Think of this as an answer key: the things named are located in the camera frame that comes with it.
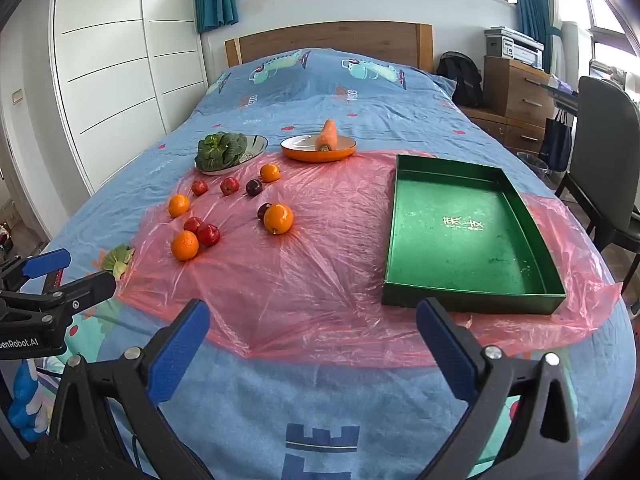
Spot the wooden dresser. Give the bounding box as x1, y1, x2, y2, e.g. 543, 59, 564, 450
483, 56, 556, 128

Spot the white printer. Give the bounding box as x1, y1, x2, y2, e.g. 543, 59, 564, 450
484, 26, 544, 68

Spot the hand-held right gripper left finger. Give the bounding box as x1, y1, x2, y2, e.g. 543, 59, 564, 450
37, 299, 213, 480

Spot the grey chair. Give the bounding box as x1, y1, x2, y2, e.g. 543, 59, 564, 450
555, 76, 640, 281

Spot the loose bok choy leaf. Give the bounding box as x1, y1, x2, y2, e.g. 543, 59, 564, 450
102, 244, 136, 281

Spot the dark blue bag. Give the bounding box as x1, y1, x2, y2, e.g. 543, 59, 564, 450
538, 110, 572, 173

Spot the glass desk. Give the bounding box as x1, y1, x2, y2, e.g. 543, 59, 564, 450
542, 77, 583, 111

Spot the green tray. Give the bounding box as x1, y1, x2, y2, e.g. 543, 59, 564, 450
381, 154, 567, 316

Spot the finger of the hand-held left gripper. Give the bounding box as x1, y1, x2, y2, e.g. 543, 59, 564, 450
0, 248, 72, 292
0, 270, 118, 331

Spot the window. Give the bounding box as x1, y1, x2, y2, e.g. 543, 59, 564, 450
580, 0, 640, 91

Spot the silver plate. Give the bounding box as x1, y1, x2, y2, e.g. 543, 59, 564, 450
195, 134, 269, 177

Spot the bok choy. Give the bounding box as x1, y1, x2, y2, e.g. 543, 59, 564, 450
196, 132, 247, 171

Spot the wire waste basket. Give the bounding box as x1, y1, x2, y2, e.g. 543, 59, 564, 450
517, 151, 551, 176

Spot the carrot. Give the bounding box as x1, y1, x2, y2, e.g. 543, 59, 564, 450
316, 119, 340, 153

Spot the wooden headboard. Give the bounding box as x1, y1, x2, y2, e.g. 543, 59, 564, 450
225, 21, 434, 72

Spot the pink plastic sheet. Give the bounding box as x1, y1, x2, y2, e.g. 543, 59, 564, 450
117, 149, 623, 368

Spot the white wardrobe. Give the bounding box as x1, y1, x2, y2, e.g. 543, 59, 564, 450
50, 0, 208, 196

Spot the black backpack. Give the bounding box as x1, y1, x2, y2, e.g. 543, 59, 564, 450
436, 51, 484, 108

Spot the low wooden nightstand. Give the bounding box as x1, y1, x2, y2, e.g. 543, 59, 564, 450
460, 105, 547, 153

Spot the orange plate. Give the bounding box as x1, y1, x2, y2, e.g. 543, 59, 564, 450
280, 135, 358, 163

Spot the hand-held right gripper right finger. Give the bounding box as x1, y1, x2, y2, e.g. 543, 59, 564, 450
415, 297, 581, 480

